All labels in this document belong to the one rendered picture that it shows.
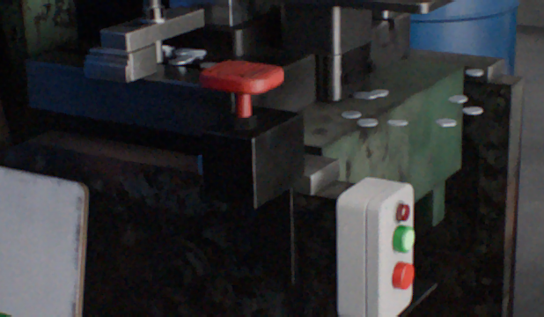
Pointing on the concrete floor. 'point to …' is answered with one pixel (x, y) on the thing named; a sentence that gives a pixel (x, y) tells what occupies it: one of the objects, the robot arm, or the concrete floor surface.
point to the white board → (36, 244)
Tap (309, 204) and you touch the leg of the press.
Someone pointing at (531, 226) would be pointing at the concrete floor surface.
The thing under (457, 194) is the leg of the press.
